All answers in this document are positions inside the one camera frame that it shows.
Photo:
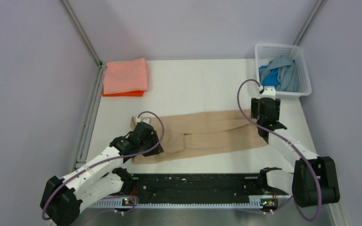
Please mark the folded orange t shirt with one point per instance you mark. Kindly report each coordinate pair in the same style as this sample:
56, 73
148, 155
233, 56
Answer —
125, 94

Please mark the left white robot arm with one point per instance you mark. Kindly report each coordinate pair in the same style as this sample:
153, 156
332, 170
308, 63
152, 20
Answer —
65, 198

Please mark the white plastic basket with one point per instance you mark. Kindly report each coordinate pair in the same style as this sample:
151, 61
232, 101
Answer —
264, 53

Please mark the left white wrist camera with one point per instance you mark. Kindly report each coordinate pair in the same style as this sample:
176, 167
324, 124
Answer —
146, 120

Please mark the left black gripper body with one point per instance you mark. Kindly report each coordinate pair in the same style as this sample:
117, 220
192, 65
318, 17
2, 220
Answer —
152, 142

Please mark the white slotted cable duct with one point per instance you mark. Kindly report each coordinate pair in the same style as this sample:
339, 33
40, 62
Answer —
116, 203

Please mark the light blue t shirt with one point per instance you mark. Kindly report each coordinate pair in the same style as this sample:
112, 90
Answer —
287, 73

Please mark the beige t shirt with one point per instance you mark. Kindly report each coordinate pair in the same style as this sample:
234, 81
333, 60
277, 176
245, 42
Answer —
201, 134

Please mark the left aluminium frame post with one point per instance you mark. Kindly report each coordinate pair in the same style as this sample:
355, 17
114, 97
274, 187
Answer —
81, 32

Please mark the bright blue t shirt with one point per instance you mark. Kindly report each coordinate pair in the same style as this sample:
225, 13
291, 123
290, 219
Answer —
271, 79

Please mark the right aluminium frame post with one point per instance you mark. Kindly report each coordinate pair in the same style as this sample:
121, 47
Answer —
309, 21

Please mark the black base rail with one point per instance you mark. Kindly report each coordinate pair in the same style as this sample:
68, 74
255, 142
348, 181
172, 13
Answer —
196, 188

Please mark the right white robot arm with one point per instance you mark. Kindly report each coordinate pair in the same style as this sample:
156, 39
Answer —
314, 178

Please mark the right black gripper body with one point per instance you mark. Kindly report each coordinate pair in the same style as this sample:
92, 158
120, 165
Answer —
255, 107

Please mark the aluminium frame post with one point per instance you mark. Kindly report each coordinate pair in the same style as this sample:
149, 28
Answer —
309, 21
81, 32

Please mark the folded pink t shirt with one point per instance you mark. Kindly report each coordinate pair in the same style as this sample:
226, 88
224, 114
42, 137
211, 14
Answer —
126, 76

